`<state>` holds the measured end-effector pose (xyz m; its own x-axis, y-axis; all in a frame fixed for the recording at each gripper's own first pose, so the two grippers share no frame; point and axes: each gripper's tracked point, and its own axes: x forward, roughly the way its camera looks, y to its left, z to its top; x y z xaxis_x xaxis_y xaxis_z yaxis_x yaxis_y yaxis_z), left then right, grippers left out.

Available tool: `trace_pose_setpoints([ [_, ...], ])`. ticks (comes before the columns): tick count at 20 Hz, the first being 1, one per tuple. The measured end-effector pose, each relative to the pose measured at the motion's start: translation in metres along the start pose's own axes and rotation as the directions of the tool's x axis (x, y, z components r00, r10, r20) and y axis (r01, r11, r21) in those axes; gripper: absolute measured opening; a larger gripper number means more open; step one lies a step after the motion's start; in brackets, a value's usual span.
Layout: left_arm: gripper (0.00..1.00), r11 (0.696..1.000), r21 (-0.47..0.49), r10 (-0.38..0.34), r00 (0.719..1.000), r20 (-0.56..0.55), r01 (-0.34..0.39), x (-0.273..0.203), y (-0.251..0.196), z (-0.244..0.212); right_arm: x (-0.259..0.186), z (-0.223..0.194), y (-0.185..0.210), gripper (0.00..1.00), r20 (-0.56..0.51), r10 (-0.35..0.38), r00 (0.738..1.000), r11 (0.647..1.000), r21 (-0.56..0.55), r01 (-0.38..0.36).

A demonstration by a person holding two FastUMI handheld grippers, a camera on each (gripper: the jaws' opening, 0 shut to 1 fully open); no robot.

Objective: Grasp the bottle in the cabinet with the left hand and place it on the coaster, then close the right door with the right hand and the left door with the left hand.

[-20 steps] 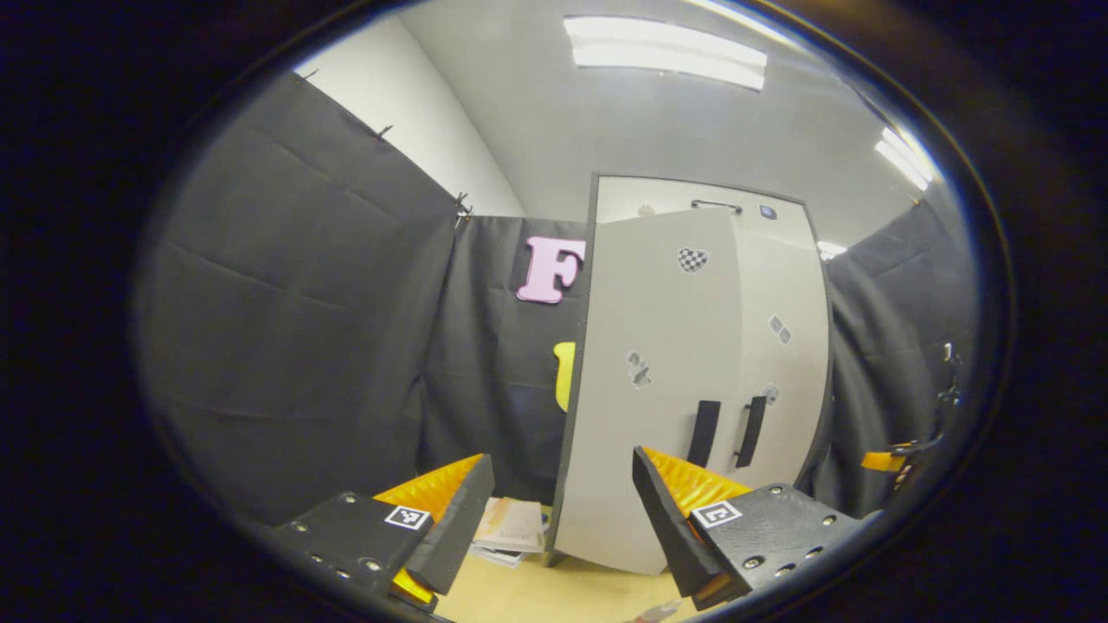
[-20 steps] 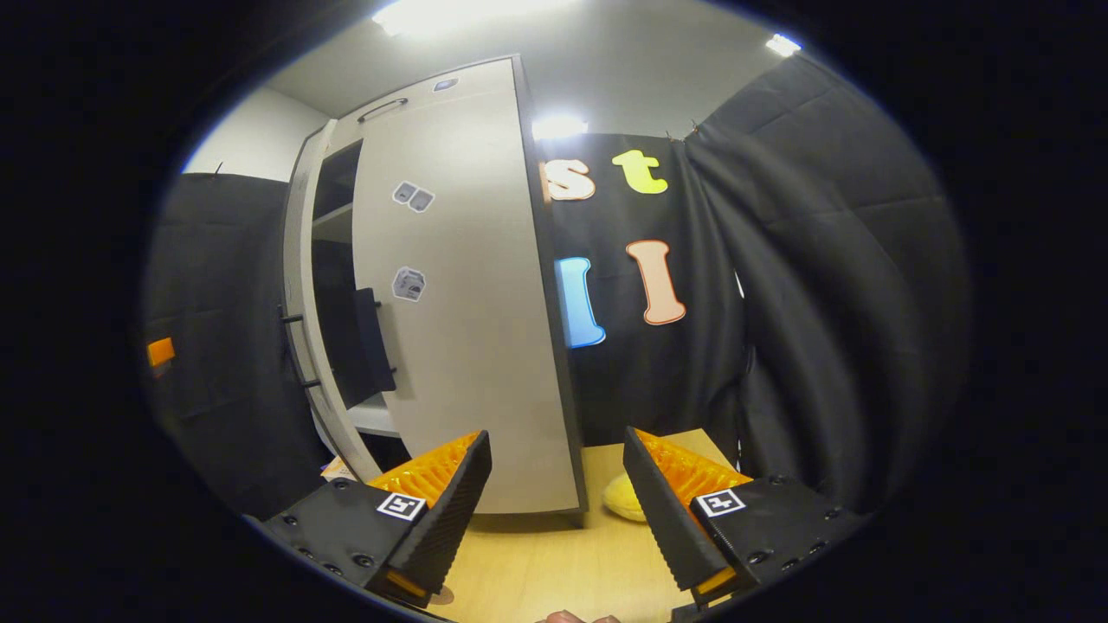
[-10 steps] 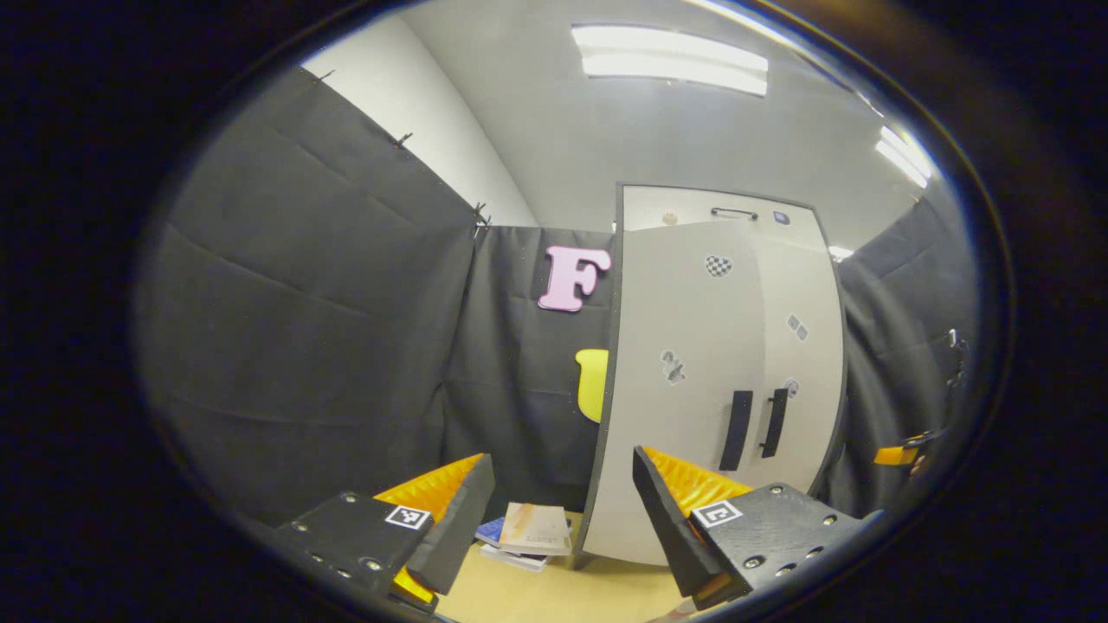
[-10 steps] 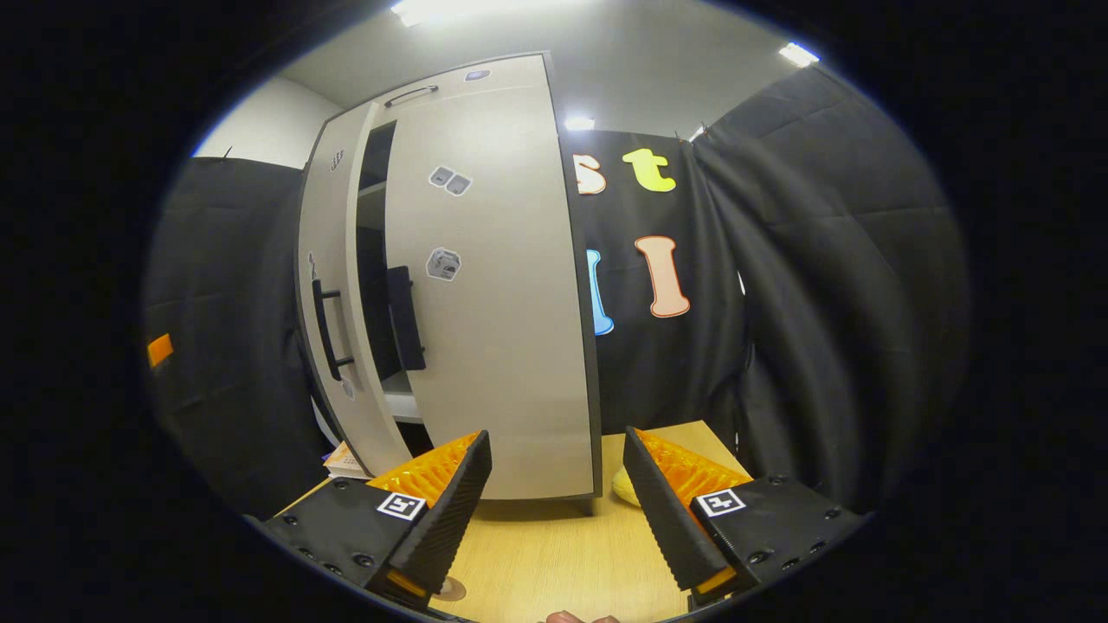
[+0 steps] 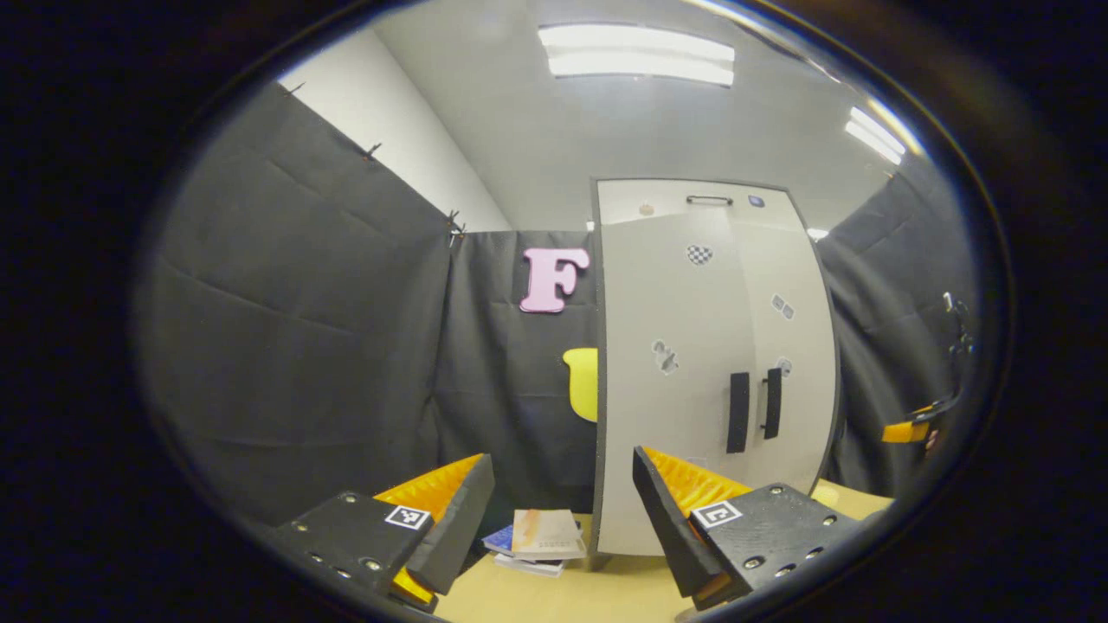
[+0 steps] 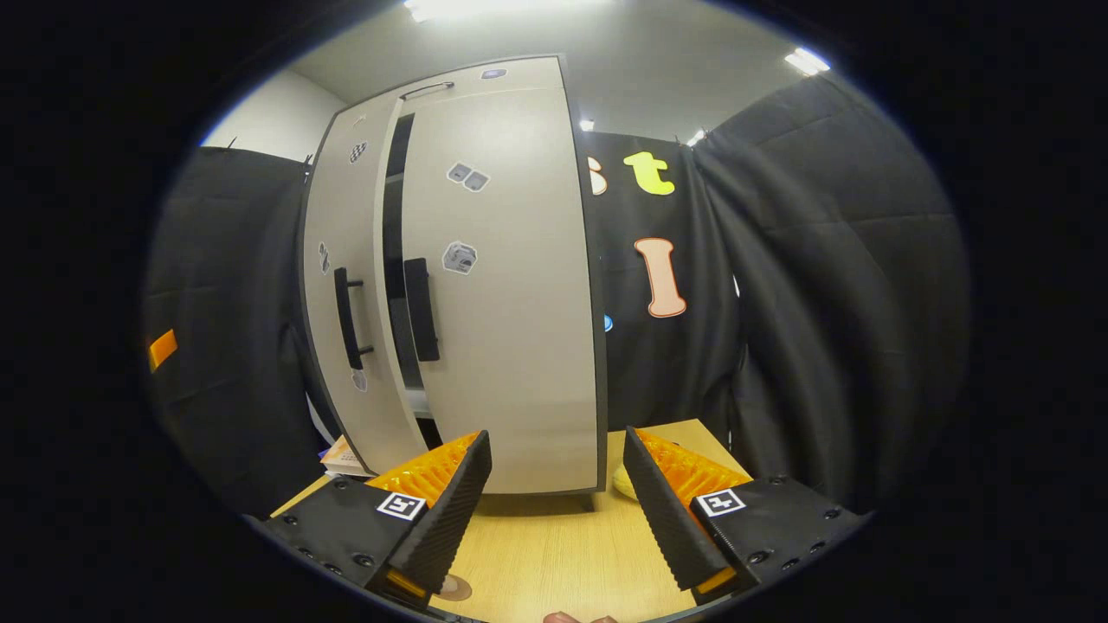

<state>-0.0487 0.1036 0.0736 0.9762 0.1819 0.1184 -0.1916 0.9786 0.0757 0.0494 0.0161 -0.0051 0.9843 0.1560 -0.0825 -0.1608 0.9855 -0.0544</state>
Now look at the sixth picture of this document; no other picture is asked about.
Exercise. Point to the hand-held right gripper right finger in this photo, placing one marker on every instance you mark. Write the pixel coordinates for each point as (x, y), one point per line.
(666, 519)

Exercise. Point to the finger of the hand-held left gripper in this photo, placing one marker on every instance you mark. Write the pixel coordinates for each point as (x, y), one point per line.
(163, 350)

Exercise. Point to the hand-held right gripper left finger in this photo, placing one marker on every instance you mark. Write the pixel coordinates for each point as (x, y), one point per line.
(450, 519)

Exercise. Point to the brown round coaster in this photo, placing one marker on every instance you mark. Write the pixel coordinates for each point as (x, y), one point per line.
(457, 588)

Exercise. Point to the white cabinet door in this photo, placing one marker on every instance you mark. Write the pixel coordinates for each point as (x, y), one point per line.
(333, 208)
(519, 303)

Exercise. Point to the white cabinet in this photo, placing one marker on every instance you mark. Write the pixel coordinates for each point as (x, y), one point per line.
(395, 216)

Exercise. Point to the pale yellow round object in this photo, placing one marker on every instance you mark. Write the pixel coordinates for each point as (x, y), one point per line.
(625, 484)

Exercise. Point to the large ceiling light panel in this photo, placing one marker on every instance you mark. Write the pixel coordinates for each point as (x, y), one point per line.
(485, 9)

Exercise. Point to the small ceiling light panel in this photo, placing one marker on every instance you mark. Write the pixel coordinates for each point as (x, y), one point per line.
(807, 62)

